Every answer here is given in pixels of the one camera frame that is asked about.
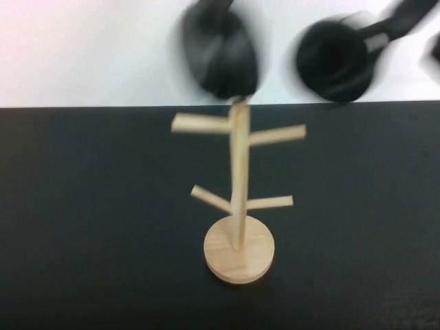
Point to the wooden tree headphone stand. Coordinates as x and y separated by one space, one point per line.
238 192

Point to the black over-ear headphones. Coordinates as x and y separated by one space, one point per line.
331 58

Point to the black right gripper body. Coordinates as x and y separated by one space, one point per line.
432 51

